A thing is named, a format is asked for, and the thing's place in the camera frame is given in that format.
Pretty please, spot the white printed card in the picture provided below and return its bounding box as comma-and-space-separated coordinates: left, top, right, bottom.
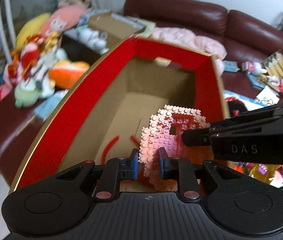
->
255, 86, 280, 106

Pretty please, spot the minnie mouse plush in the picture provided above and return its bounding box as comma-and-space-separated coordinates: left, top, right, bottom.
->
225, 96, 248, 117

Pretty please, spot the red cardboard box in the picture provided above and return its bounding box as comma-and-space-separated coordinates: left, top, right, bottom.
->
10, 37, 229, 191

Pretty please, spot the pink brick block model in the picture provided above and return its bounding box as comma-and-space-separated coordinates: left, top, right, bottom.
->
139, 105, 213, 192

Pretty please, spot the gold packaged booklet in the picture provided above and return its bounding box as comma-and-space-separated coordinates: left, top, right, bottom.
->
262, 51, 283, 80

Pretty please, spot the dark red leather sofa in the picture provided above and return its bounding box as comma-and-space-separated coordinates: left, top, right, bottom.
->
0, 0, 283, 184

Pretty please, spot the pink plush doll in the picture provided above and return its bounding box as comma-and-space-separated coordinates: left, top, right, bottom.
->
41, 0, 92, 37

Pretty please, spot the pink padded jacket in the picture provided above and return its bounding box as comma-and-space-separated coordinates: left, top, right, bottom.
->
151, 27, 227, 76

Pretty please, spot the pink white toy figure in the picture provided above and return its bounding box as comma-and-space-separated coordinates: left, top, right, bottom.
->
241, 61, 267, 76

